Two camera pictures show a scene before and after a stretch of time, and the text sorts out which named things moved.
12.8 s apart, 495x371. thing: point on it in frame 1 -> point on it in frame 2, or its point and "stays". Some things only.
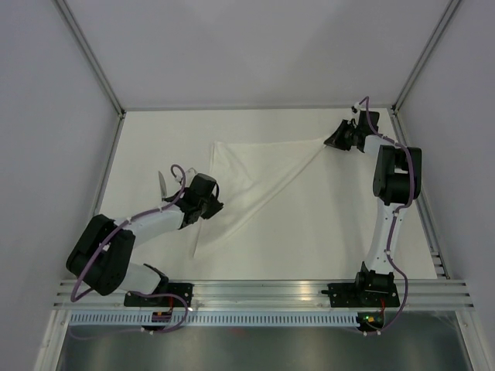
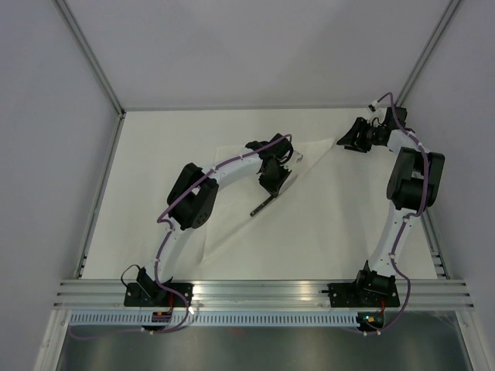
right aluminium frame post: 451,8 stays
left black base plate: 185,290 stays
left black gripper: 216,207 -> 285,171
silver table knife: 163,186 -> 263,205
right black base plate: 362,294 stays
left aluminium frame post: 86,49 stays
